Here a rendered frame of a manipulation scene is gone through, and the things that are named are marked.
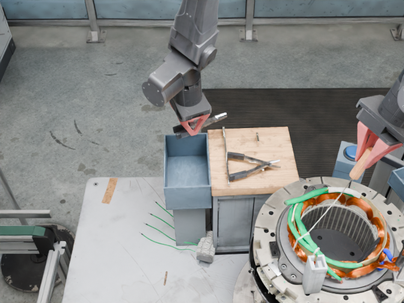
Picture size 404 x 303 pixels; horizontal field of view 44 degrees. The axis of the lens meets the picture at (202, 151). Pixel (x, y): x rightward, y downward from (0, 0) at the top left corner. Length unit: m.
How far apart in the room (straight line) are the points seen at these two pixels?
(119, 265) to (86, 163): 1.35
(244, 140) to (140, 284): 0.45
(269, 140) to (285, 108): 1.65
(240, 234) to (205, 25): 0.61
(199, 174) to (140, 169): 1.34
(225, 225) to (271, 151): 0.22
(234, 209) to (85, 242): 0.44
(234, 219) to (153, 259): 0.26
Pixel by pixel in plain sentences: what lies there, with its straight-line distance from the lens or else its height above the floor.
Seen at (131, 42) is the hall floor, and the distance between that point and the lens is 3.40.
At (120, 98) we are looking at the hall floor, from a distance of 2.99.
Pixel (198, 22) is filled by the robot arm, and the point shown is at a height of 1.48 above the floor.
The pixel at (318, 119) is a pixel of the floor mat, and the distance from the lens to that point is 2.85.
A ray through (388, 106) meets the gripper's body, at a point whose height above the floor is 1.45.
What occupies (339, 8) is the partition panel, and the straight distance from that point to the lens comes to 3.40.
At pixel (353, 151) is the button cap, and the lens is 1.28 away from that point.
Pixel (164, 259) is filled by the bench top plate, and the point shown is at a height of 0.78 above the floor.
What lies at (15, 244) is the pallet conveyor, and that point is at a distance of 1.55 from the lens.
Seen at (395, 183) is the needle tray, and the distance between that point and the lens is 1.24.
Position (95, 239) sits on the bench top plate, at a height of 0.78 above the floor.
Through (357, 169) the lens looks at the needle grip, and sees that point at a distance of 0.86.
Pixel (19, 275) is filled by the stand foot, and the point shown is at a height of 0.02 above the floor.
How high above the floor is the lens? 1.96
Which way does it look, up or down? 48 degrees down
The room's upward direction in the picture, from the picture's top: 1 degrees counter-clockwise
